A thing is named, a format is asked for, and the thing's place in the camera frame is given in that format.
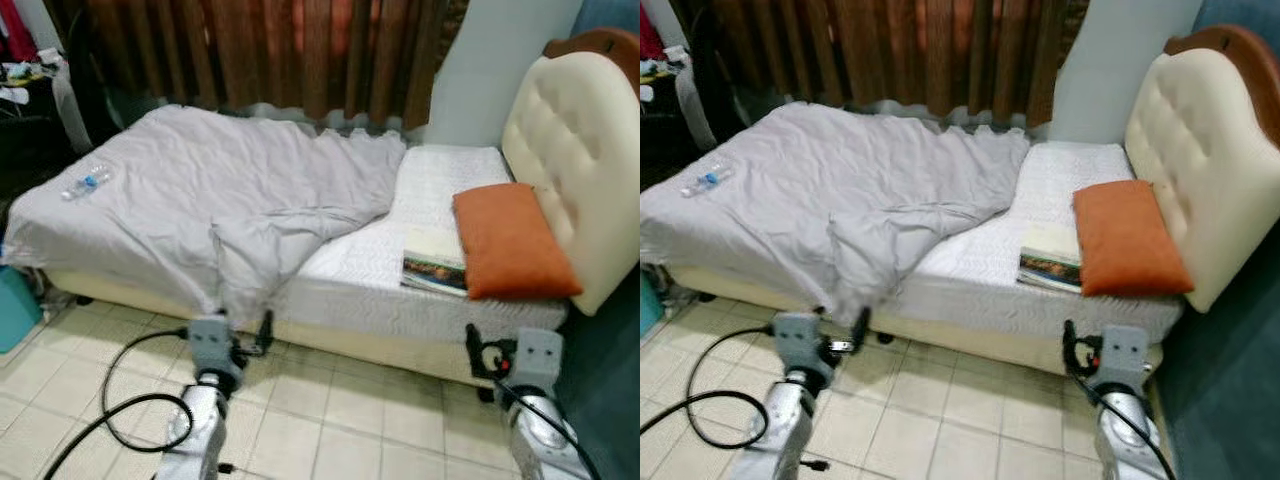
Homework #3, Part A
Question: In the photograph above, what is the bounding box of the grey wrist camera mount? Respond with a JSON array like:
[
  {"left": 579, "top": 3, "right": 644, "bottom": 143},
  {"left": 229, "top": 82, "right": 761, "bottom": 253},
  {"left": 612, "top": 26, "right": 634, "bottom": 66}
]
[
  {"left": 774, "top": 311, "right": 830, "bottom": 373},
  {"left": 511, "top": 326, "right": 564, "bottom": 395},
  {"left": 1097, "top": 324, "right": 1152, "bottom": 391},
  {"left": 187, "top": 314, "right": 237, "bottom": 375}
]

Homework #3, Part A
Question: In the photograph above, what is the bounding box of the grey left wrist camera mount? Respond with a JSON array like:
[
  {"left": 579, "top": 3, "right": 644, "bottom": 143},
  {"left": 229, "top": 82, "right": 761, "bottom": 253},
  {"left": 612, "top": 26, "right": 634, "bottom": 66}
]
[
  {"left": 187, "top": 314, "right": 237, "bottom": 375},
  {"left": 774, "top": 311, "right": 830, "bottom": 373}
]

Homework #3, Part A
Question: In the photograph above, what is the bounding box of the brown wooden headboard frame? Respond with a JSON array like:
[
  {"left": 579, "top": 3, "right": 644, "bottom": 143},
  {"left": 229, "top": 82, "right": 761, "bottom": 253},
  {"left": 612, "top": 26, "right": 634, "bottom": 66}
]
[
  {"left": 1164, "top": 24, "right": 1280, "bottom": 112},
  {"left": 542, "top": 26, "right": 641, "bottom": 97}
]

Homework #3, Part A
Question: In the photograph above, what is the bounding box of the dark cluttered table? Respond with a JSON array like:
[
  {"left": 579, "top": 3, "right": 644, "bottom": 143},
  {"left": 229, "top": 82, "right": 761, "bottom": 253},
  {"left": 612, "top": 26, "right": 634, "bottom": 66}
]
[
  {"left": 0, "top": 50, "right": 93, "bottom": 217},
  {"left": 640, "top": 44, "right": 717, "bottom": 193}
]

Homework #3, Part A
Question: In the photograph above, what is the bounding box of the teal bin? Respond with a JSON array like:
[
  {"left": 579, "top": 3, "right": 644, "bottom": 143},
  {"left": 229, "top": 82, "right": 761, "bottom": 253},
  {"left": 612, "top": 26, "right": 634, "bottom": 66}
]
[
  {"left": 640, "top": 269, "right": 667, "bottom": 338},
  {"left": 0, "top": 264, "right": 45, "bottom": 354}
]

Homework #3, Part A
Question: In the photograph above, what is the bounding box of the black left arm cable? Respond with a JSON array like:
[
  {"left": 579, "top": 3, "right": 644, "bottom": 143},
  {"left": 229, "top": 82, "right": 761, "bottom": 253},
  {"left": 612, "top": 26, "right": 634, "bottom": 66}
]
[
  {"left": 43, "top": 324, "right": 197, "bottom": 480},
  {"left": 640, "top": 321, "right": 777, "bottom": 452}
]

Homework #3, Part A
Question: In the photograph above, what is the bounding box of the orange pillow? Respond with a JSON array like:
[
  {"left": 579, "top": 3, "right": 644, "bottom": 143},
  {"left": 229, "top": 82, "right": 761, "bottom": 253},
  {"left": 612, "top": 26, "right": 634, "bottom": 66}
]
[
  {"left": 451, "top": 181, "right": 585, "bottom": 302},
  {"left": 1071, "top": 179, "right": 1197, "bottom": 299}
]

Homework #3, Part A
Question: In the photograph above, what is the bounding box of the grey blanket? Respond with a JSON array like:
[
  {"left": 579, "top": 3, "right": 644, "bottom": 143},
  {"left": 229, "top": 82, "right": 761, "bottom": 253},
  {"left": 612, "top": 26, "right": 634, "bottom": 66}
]
[
  {"left": 0, "top": 102, "right": 410, "bottom": 323},
  {"left": 640, "top": 99, "right": 1032, "bottom": 328}
]

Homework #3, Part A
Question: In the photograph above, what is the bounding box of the white book with city photo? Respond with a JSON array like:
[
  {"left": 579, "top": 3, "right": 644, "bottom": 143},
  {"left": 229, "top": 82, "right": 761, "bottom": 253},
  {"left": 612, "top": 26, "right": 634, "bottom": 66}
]
[
  {"left": 399, "top": 227, "right": 470, "bottom": 299},
  {"left": 1017, "top": 224, "right": 1084, "bottom": 295}
]

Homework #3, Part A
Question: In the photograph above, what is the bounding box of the cream bed base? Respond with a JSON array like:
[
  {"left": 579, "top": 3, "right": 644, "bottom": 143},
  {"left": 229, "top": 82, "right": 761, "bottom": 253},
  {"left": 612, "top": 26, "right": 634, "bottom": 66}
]
[
  {"left": 664, "top": 264, "right": 1168, "bottom": 378},
  {"left": 44, "top": 268, "right": 563, "bottom": 388}
]

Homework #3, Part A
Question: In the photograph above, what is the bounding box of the brown curtain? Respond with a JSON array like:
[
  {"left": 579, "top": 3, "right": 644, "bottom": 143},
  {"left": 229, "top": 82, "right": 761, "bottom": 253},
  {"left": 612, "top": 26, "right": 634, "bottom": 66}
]
[
  {"left": 664, "top": 0, "right": 1092, "bottom": 132},
  {"left": 44, "top": 0, "right": 472, "bottom": 137}
]

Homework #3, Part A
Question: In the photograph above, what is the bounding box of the white patterned bed sheet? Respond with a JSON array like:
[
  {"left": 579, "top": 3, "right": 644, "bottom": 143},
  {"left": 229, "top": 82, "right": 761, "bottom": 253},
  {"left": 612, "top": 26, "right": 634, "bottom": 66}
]
[
  {"left": 268, "top": 144, "right": 572, "bottom": 348},
  {"left": 884, "top": 139, "right": 1187, "bottom": 348}
]

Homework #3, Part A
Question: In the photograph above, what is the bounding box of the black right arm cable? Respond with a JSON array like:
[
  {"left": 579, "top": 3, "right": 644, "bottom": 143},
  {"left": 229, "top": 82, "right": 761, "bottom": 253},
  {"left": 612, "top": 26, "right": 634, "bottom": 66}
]
[
  {"left": 489, "top": 374, "right": 603, "bottom": 480},
  {"left": 1079, "top": 369, "right": 1183, "bottom": 480}
]

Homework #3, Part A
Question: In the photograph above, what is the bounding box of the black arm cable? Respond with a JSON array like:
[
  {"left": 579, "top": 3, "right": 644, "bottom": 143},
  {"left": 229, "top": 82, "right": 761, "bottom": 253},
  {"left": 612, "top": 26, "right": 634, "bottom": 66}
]
[
  {"left": 489, "top": 374, "right": 603, "bottom": 480},
  {"left": 1079, "top": 369, "right": 1183, "bottom": 480},
  {"left": 640, "top": 321, "right": 777, "bottom": 452},
  {"left": 43, "top": 324, "right": 197, "bottom": 480}
]

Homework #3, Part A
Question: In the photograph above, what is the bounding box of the clear plastic water bottle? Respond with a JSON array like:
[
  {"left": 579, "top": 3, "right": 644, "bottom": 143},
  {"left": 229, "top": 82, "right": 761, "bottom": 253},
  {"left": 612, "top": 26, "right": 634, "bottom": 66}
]
[
  {"left": 59, "top": 164, "right": 114, "bottom": 202},
  {"left": 681, "top": 162, "right": 735, "bottom": 199}
]

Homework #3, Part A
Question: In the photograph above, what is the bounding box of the white hanging cloth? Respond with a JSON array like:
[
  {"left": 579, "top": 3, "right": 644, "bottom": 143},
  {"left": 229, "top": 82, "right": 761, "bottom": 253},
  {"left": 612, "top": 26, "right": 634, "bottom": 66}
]
[
  {"left": 674, "top": 58, "right": 722, "bottom": 152},
  {"left": 49, "top": 58, "right": 97, "bottom": 157}
]

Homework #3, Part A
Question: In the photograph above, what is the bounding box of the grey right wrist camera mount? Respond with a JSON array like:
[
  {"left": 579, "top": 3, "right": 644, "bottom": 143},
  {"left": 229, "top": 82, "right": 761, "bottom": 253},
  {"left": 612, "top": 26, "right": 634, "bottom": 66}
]
[
  {"left": 1097, "top": 324, "right": 1152, "bottom": 391},
  {"left": 511, "top": 326, "right": 564, "bottom": 395}
]

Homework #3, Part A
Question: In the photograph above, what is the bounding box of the red cloth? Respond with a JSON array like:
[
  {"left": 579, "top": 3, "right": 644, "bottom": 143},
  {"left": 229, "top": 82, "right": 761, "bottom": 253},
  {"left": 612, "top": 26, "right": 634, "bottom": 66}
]
[
  {"left": 640, "top": 4, "right": 667, "bottom": 62},
  {"left": 0, "top": 0, "right": 38, "bottom": 63}
]

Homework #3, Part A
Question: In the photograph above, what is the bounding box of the cream tufted headboard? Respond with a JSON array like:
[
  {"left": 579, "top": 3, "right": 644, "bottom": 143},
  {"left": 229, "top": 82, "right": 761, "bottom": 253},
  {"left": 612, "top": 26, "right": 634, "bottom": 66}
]
[
  {"left": 1124, "top": 45, "right": 1280, "bottom": 314},
  {"left": 499, "top": 50, "right": 641, "bottom": 317}
]

